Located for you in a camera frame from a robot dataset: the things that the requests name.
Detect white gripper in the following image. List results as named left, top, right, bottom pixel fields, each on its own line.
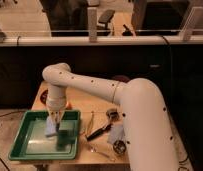
left=46, top=97, right=67, bottom=131

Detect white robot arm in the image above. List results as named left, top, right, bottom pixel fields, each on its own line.
left=42, top=63, right=179, bottom=171

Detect green plastic tray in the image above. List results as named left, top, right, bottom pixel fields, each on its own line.
left=8, top=110, right=81, bottom=161

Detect yellow orange fruit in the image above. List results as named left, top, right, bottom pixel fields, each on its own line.
left=66, top=102, right=72, bottom=110

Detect brown bowl with beans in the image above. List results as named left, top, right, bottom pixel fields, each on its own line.
left=40, top=89, right=48, bottom=104

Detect silver fork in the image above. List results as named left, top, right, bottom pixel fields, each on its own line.
left=87, top=145, right=115, bottom=162

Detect blue grey cloth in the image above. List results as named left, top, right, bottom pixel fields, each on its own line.
left=107, top=124, right=124, bottom=144

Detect purple bowl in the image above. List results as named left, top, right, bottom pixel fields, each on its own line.
left=112, top=75, right=130, bottom=83

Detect black office chair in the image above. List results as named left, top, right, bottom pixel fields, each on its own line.
left=97, top=9, right=115, bottom=36

